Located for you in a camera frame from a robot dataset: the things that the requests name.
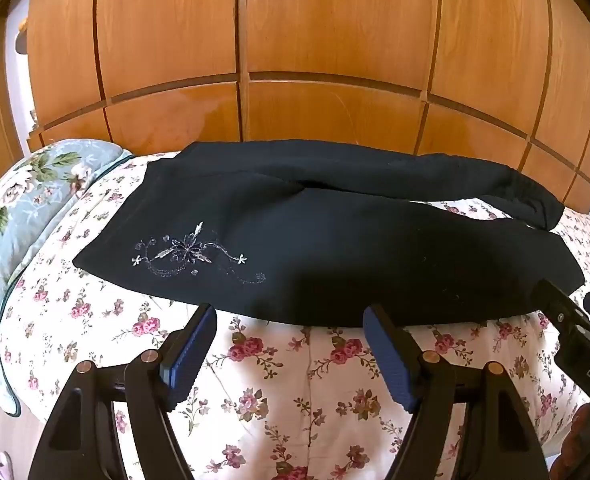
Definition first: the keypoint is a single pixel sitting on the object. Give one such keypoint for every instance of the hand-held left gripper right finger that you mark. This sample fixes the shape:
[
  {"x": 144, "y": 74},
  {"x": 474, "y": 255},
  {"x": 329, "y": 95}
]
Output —
[{"x": 390, "y": 360}]

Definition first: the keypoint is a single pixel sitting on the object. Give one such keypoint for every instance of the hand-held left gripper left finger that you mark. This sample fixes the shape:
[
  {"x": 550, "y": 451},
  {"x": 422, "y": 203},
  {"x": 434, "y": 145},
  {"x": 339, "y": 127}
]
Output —
[{"x": 191, "y": 360}]

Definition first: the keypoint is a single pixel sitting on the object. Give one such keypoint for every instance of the black embroidered pants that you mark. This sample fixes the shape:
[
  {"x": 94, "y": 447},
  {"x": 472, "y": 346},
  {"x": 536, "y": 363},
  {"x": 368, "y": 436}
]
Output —
[{"x": 325, "y": 240}]

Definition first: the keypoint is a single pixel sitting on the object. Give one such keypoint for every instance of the reddish patterned clothing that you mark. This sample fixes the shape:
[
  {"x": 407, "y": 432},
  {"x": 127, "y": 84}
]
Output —
[{"x": 587, "y": 445}]

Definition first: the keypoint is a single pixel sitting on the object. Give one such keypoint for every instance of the floral rose bedspread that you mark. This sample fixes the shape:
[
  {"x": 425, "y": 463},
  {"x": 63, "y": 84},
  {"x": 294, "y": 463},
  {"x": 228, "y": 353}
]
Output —
[{"x": 295, "y": 385}]

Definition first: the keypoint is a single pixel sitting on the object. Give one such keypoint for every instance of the light blue floral pillow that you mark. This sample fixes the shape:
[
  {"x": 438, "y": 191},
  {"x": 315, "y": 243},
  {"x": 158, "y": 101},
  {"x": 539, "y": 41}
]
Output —
[{"x": 20, "y": 220}]

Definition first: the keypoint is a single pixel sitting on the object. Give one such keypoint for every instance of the wooden wardrobe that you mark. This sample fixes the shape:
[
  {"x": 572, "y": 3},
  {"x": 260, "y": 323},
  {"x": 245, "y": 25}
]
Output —
[{"x": 305, "y": 50}]

